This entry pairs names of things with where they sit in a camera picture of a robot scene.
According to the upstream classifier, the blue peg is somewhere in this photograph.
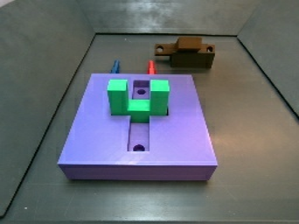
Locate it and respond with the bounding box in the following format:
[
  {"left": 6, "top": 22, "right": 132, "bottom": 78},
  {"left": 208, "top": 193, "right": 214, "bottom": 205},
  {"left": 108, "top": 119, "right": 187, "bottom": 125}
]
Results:
[{"left": 110, "top": 59, "right": 120, "bottom": 74}]

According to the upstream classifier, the brown T-shaped block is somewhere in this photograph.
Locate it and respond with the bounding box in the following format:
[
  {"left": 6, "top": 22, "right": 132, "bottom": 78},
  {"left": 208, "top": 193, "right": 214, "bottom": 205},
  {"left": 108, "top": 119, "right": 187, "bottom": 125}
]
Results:
[{"left": 154, "top": 37, "right": 215, "bottom": 56}]

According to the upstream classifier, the dark grey fixture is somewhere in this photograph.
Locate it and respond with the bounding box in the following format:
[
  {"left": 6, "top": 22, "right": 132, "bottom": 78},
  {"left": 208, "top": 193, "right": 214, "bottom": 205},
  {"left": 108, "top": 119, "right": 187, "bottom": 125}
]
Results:
[{"left": 171, "top": 52, "right": 215, "bottom": 68}]

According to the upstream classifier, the purple base block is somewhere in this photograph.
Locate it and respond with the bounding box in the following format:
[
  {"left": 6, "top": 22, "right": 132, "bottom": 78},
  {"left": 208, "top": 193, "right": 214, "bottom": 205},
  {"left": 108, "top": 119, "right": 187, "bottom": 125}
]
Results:
[{"left": 59, "top": 73, "right": 218, "bottom": 180}]

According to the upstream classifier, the red peg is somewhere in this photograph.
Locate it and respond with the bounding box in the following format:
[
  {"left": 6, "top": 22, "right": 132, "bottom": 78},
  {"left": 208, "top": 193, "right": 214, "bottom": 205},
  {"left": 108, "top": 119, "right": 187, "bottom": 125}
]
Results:
[{"left": 147, "top": 60, "right": 156, "bottom": 74}]

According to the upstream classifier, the green U-shaped block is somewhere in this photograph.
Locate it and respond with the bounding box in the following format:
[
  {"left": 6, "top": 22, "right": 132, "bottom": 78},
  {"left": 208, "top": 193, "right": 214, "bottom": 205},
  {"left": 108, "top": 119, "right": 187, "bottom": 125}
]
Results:
[{"left": 107, "top": 80, "right": 171, "bottom": 123}]

